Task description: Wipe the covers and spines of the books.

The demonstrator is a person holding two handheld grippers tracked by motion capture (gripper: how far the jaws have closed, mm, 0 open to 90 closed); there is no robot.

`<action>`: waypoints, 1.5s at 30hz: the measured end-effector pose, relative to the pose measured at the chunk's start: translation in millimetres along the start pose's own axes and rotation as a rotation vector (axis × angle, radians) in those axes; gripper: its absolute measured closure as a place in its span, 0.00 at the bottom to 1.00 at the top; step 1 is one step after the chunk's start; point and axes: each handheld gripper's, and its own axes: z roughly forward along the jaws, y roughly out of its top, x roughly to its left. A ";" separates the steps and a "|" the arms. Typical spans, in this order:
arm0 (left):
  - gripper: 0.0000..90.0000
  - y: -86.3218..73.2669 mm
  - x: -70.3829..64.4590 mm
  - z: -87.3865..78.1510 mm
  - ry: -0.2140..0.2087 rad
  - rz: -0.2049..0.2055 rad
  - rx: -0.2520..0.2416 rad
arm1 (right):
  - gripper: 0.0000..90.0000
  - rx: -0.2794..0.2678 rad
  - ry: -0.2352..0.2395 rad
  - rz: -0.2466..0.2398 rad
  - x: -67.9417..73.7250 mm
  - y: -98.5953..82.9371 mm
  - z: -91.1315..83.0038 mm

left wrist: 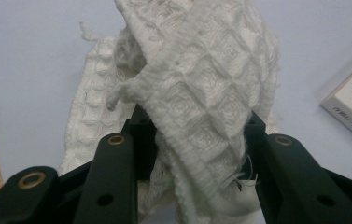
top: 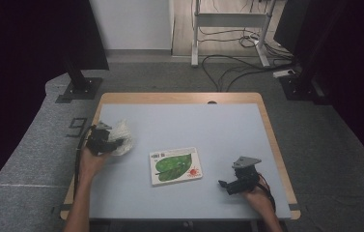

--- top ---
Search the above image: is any white textured cloth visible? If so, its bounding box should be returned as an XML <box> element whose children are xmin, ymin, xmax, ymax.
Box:
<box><xmin>106</xmin><ymin>119</ymin><xmax>135</xmax><ymax>158</ymax></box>

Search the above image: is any right hand-held gripper cable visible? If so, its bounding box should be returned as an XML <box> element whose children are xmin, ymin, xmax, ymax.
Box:
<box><xmin>256</xmin><ymin>173</ymin><xmax>277</xmax><ymax>214</ymax></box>

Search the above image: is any wooden table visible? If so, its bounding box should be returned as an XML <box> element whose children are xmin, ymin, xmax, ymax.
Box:
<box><xmin>59</xmin><ymin>92</ymin><xmax>301</xmax><ymax>221</ymax></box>

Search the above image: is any dark curtain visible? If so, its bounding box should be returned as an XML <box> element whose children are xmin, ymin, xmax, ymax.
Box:
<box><xmin>274</xmin><ymin>0</ymin><xmax>364</xmax><ymax>177</ymax></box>
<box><xmin>0</xmin><ymin>0</ymin><xmax>110</xmax><ymax>207</ymax></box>

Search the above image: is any black tape floor marking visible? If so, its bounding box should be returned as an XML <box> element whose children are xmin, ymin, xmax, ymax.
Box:
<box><xmin>67</xmin><ymin>117</ymin><xmax>88</xmax><ymax>138</ymax></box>

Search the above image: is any person's left hand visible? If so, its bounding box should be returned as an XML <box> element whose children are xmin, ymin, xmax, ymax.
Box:
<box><xmin>78</xmin><ymin>148</ymin><xmax>110</xmax><ymax>180</ymax></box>

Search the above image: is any black stand with base plate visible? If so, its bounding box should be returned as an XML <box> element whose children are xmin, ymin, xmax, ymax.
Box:
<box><xmin>55</xmin><ymin>47</ymin><xmax>104</xmax><ymax>104</ymax></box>
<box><xmin>279</xmin><ymin>57</ymin><xmax>332</xmax><ymax>105</ymax></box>

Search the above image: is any bundle of black cables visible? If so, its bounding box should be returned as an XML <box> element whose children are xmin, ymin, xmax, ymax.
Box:
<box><xmin>198</xmin><ymin>0</ymin><xmax>294</xmax><ymax>59</ymax></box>

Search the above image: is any light blue table mat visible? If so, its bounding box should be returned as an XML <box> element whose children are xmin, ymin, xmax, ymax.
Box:
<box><xmin>88</xmin><ymin>102</ymin><xmax>293</xmax><ymax>220</ymax></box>

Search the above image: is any left hand-held gripper cable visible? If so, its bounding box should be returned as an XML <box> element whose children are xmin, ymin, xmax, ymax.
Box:
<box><xmin>72</xmin><ymin>125</ymin><xmax>96</xmax><ymax>197</ymax></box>

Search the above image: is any white desk frame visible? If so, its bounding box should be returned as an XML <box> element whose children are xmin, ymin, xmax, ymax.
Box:
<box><xmin>190</xmin><ymin>0</ymin><xmax>279</xmax><ymax>69</ymax></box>

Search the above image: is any white power strip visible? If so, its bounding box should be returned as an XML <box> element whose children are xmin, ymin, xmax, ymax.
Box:
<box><xmin>272</xmin><ymin>69</ymin><xmax>296</xmax><ymax>79</ymax></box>

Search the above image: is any person's right hand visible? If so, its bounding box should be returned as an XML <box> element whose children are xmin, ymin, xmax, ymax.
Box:
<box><xmin>241</xmin><ymin>180</ymin><xmax>276</xmax><ymax>215</ymax></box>

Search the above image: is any hand-held gripper cable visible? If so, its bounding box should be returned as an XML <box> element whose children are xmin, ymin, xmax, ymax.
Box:
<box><xmin>72</xmin><ymin>125</ymin><xmax>96</xmax><ymax>197</ymax></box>
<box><xmin>256</xmin><ymin>173</ymin><xmax>277</xmax><ymax>214</ymax></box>

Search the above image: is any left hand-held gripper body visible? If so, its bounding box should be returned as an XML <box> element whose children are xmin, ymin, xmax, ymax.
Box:
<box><xmin>86</xmin><ymin>120</ymin><xmax>113</xmax><ymax>157</ymax></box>

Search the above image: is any caterpillar picture book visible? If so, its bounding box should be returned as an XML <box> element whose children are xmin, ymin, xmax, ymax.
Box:
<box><xmin>149</xmin><ymin>146</ymin><xmax>204</xmax><ymax>187</ymax></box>

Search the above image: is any long black floor cable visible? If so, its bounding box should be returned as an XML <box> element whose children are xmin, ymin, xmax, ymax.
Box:
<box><xmin>201</xmin><ymin>54</ymin><xmax>296</xmax><ymax>93</ymax></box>

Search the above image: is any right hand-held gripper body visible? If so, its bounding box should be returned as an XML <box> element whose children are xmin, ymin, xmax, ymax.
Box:
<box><xmin>231</xmin><ymin>156</ymin><xmax>263</xmax><ymax>193</ymax></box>

